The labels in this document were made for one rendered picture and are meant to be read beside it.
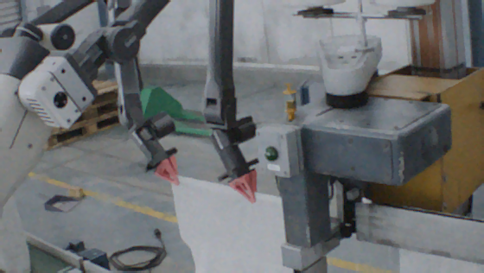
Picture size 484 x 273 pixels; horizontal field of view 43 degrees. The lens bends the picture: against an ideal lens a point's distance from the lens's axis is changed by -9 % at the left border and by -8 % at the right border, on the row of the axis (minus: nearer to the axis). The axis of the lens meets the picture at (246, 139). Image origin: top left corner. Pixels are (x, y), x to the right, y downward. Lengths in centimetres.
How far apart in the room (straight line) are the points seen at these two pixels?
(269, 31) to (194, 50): 140
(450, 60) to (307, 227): 58
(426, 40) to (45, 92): 92
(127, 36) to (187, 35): 777
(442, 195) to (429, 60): 36
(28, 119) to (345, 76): 70
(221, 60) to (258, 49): 668
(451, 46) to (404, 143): 52
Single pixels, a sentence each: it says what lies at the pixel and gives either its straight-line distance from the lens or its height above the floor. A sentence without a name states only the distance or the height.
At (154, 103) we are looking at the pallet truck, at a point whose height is 24.
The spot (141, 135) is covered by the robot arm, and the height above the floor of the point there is 119.
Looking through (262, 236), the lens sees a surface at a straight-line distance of 171.
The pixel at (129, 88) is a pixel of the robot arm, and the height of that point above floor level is 132.
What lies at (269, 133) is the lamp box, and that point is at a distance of 127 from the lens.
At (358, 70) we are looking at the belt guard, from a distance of 135.
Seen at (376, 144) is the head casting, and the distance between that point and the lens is 119.
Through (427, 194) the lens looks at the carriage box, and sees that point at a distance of 152.
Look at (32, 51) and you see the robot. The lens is 148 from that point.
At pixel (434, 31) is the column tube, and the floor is 145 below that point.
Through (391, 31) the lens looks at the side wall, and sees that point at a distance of 713.
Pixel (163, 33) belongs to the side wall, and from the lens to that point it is 955.
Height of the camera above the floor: 167
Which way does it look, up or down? 16 degrees down
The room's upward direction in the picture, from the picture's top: 7 degrees counter-clockwise
